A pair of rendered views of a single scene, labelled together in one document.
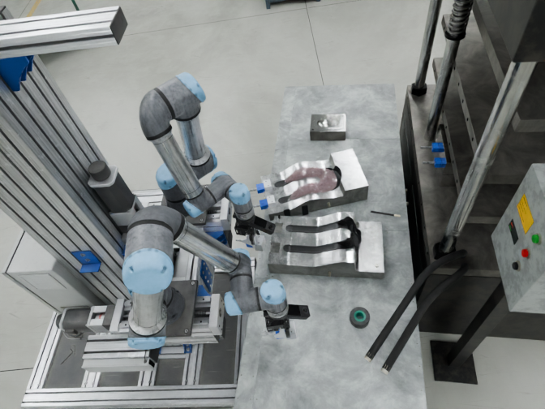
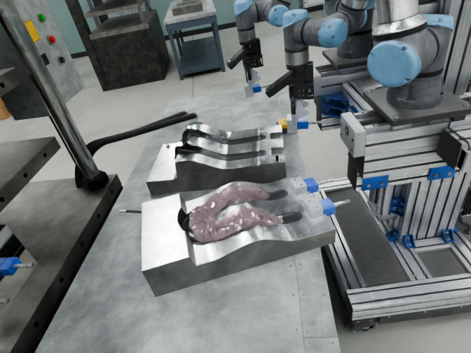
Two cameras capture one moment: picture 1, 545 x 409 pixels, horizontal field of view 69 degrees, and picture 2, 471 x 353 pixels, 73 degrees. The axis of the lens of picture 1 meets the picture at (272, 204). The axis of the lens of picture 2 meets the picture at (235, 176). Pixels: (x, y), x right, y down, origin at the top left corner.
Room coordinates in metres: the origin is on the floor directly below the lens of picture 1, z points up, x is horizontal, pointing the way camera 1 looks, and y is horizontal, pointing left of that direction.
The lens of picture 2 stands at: (1.98, -0.26, 1.50)
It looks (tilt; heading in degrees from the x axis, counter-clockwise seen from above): 36 degrees down; 174
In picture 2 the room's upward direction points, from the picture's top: 11 degrees counter-clockwise
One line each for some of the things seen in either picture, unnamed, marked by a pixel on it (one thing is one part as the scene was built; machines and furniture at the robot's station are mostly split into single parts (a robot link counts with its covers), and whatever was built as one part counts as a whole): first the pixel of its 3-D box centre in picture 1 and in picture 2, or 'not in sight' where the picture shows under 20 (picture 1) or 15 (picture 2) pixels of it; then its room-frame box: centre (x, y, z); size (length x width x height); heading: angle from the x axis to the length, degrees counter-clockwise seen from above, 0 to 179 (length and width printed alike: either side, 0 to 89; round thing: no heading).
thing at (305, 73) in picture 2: (246, 221); (300, 80); (0.98, 0.12, 1.09); 0.09 x 0.08 x 0.12; 68
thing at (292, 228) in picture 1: (322, 234); (218, 143); (0.95, -0.19, 0.92); 0.35 x 0.16 x 0.09; 74
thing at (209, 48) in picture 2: not in sight; (195, 29); (-3.59, 0.14, 0.46); 1.90 x 0.70 x 0.92; 174
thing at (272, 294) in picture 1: (272, 295); (244, 15); (0.56, 0.06, 1.25); 0.09 x 0.08 x 0.11; 89
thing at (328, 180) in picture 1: (311, 179); (231, 209); (1.30, -0.22, 0.90); 0.26 x 0.18 x 0.08; 91
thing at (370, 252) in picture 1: (326, 243); (216, 153); (0.94, -0.20, 0.87); 0.50 x 0.26 x 0.14; 74
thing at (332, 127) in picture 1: (328, 127); not in sight; (1.72, -0.40, 0.84); 0.20 x 0.15 x 0.07; 74
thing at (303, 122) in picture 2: (249, 241); (305, 122); (0.99, 0.13, 0.93); 0.13 x 0.05 x 0.05; 68
